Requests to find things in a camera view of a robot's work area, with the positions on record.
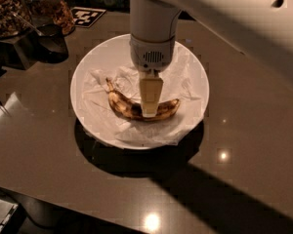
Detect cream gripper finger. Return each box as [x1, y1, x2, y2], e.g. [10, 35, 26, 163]
[139, 71, 163, 118]

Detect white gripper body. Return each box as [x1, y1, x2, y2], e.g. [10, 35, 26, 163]
[130, 34, 175, 72]

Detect spotted ripe banana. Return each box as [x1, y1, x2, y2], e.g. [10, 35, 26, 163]
[105, 78, 181, 122]

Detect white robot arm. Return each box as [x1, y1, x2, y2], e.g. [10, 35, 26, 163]
[130, 0, 293, 117]

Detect white bowl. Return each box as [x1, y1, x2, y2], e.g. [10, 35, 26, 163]
[69, 33, 210, 150]

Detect white paper napkin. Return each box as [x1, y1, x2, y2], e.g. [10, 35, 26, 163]
[78, 44, 202, 147]

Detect black white fiducial marker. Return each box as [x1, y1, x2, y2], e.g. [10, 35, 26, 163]
[71, 7, 105, 28]

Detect dark box stand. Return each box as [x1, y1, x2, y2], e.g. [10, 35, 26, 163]
[0, 33, 37, 70]

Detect glass jar of nuts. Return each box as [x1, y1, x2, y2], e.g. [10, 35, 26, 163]
[0, 0, 31, 38]

